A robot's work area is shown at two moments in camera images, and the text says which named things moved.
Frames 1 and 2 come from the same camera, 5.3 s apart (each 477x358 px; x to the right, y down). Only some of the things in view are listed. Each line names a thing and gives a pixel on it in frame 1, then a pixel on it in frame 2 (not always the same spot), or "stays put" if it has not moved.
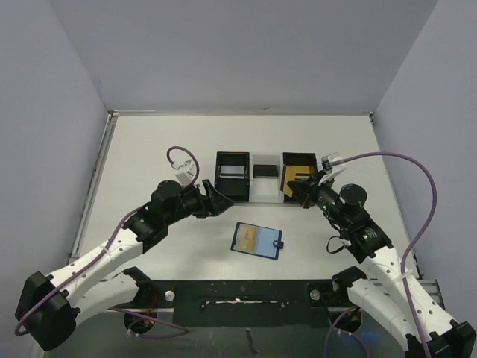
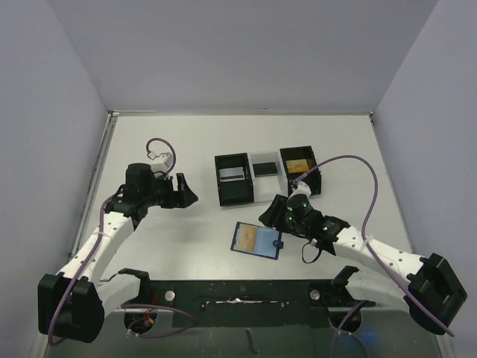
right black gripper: [311, 191] → [280, 215]
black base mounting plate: [246, 303] stays put
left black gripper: [206, 199] → [177, 192]
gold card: [247, 238] stays put
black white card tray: [261, 177] stays put
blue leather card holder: [257, 240] stays put
